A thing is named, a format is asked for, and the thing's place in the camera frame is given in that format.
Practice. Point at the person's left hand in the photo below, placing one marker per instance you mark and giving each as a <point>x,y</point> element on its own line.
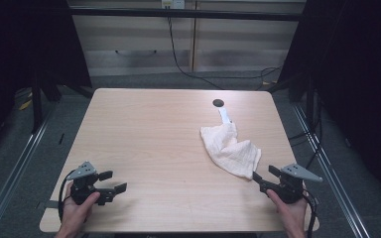
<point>74,213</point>

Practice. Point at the metal floor rail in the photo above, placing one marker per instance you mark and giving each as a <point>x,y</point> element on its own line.
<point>16,168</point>
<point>330,165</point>

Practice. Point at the yellow floor tape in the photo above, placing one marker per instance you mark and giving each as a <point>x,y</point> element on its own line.
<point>25,105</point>

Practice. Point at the small black floor piece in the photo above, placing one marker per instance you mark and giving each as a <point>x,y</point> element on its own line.
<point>61,139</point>

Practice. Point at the black metal stand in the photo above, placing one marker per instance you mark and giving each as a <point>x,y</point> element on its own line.
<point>37,105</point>

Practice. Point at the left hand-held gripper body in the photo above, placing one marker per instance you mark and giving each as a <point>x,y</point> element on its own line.
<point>85,185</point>

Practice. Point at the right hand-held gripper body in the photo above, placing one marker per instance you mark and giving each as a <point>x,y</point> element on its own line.
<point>289,190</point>

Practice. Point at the black horizontal metal bar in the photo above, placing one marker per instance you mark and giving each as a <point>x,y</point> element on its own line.
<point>185,14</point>

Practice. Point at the white towel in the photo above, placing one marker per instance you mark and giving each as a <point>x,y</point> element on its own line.
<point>231,150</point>

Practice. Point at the grey tape strip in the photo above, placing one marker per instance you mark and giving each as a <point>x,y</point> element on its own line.
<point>51,204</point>

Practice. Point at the person's right hand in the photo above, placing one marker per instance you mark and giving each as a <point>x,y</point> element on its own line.
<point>292,213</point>

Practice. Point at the white wall socket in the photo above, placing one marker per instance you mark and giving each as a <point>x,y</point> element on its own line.
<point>173,3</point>

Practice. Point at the black curtain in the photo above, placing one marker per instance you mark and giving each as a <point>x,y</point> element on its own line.
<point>357,82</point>
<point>26,43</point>

